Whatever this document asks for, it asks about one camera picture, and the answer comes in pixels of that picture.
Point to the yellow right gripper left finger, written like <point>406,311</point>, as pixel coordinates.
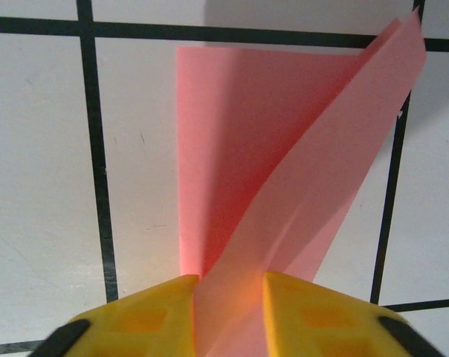
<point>135,327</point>

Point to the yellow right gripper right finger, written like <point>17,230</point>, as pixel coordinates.
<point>321,327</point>

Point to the pink paper sheet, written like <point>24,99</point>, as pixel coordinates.
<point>247,148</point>

